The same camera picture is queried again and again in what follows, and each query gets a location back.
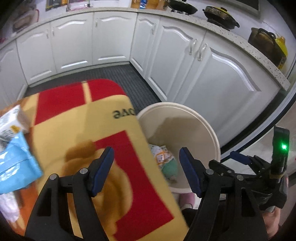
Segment light blue plastic packet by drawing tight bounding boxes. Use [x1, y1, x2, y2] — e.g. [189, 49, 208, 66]
[0, 132, 43, 194]

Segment clear wrapper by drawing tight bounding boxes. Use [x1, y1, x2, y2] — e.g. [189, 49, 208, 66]
[149, 144, 174, 168]

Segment white milk carton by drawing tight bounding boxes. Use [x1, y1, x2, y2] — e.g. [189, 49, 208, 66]
[0, 105, 30, 142]

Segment white plastic bag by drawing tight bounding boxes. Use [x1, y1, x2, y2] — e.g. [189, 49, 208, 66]
[0, 192, 20, 222]

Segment teal fluffy cloth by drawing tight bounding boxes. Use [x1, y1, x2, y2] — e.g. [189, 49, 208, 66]
[162, 159, 178, 182]

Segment beige plastic trash bin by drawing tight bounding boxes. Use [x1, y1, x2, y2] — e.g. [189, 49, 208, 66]
[136, 102, 221, 194]

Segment white kitchen cabinets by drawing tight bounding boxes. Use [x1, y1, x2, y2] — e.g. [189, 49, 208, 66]
[1, 8, 290, 145]

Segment person's right hand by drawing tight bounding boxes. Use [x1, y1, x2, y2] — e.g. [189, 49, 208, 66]
[262, 207, 281, 238]

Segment pink slipper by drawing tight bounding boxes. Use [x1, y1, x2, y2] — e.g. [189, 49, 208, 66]
[179, 192, 195, 210]

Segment colourful fleece blanket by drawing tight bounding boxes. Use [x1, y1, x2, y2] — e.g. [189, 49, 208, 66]
[1, 79, 188, 240]

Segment black ribbed floor mat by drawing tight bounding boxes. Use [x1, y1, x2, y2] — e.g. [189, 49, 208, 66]
[23, 63, 163, 114]

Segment yellow oil bottle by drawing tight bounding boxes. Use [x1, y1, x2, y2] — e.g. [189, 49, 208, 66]
[275, 36, 288, 70]

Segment yellow lidded black pot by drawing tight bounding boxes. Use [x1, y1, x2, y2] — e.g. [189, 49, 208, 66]
[203, 6, 240, 31]

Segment black frying pan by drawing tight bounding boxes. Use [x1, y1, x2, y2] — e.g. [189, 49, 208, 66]
[167, 0, 198, 15]

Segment wooden knife block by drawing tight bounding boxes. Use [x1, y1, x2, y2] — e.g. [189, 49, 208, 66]
[131, 0, 166, 10]

